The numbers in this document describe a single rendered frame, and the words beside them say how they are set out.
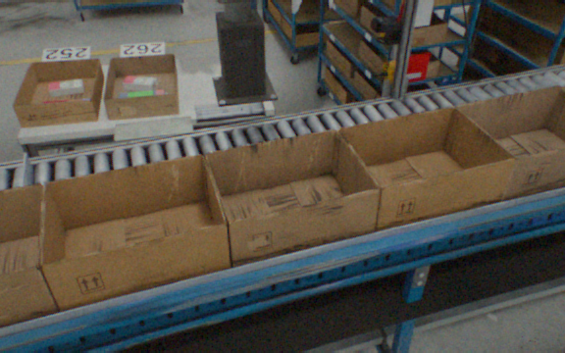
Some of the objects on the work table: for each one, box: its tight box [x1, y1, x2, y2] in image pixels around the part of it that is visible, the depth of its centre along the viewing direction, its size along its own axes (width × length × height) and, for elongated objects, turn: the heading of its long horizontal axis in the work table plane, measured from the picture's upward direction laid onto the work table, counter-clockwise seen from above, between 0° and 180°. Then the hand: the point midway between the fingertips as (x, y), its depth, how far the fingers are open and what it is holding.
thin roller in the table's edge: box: [197, 108, 264, 121], centre depth 212 cm, size 2×28×2 cm, turn 103°
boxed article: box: [123, 76, 157, 91], centre depth 226 cm, size 7×13×4 cm, turn 84°
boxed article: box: [49, 79, 84, 97], centre depth 222 cm, size 7×13×4 cm, turn 109°
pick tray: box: [12, 58, 105, 128], centre depth 215 cm, size 28×38×10 cm
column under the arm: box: [212, 9, 278, 107], centre depth 217 cm, size 26×26×33 cm
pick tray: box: [103, 54, 180, 122], centre depth 220 cm, size 28×38×10 cm
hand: (313, 10), depth 145 cm, fingers open, 10 cm apart
